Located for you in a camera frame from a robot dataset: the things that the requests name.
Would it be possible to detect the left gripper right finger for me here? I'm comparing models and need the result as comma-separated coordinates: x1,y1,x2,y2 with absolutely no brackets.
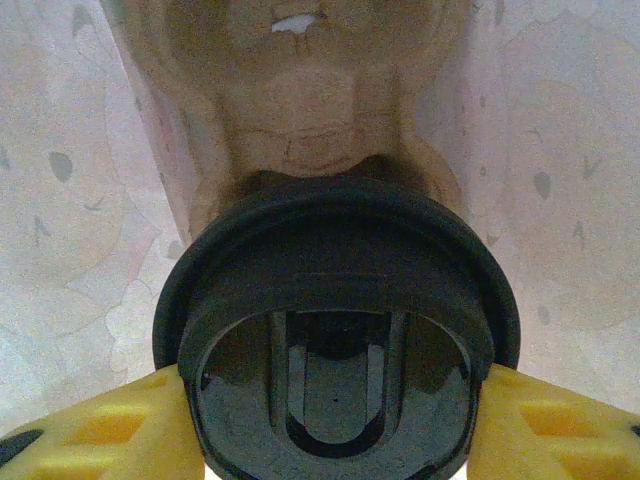
464,362,640,480

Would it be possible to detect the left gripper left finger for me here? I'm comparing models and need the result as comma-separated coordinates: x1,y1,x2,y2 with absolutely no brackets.
0,367,206,480

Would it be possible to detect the black plastic cup lid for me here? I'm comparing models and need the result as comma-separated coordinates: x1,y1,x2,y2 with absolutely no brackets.
152,179,521,480

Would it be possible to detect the brown pulp cup carrier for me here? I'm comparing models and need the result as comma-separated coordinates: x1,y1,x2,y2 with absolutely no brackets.
107,0,474,241

